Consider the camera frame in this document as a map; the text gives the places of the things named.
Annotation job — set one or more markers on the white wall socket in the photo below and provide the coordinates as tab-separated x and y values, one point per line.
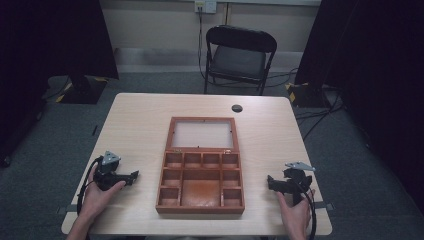
205	6

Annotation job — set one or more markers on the brown wooden compartment box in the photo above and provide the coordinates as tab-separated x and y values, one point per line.
200	186

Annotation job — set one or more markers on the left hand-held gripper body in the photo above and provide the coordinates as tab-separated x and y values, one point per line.
106	173

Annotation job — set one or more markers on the black folding chair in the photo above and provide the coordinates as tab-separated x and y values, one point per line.
238	60

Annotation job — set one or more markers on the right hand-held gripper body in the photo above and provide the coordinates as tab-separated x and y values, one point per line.
295	183

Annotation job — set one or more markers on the person's left hand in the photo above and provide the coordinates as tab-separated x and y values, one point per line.
96	196

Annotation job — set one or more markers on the dark curtain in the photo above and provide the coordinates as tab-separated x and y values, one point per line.
50	50
373	66

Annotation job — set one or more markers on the person's right hand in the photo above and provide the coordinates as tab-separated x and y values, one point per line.
295	218

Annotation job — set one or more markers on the black stand base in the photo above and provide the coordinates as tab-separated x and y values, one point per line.
85	90
308	95

